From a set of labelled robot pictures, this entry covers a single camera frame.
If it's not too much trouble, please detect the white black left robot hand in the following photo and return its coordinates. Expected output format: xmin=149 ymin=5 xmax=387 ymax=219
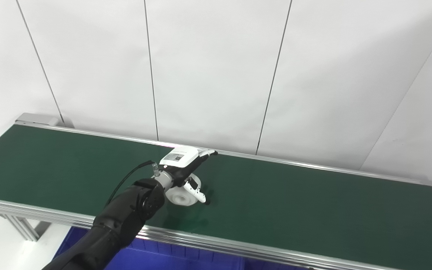
xmin=159 ymin=147 xmax=218 ymax=205

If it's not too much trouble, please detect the white round plastic part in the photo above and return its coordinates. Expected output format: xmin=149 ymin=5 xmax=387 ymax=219
xmin=165 ymin=173 xmax=202 ymax=206

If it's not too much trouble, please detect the blue plastic bin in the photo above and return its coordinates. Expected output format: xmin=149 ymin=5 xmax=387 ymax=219
xmin=53 ymin=226 xmax=245 ymax=270
xmin=240 ymin=256 xmax=310 ymax=270

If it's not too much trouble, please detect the green conveyor belt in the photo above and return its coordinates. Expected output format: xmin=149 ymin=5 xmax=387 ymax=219
xmin=0 ymin=121 xmax=432 ymax=270
xmin=0 ymin=124 xmax=432 ymax=270

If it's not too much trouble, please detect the grey conveyor end housing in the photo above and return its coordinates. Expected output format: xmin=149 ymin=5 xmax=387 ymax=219
xmin=15 ymin=112 xmax=75 ymax=129

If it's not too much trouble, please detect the aluminium conveyor leg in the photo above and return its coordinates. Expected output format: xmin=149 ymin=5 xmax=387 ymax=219
xmin=0 ymin=212 xmax=51 ymax=242

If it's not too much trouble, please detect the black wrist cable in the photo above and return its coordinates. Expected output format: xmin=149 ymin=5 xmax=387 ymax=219
xmin=105 ymin=160 xmax=161 ymax=207

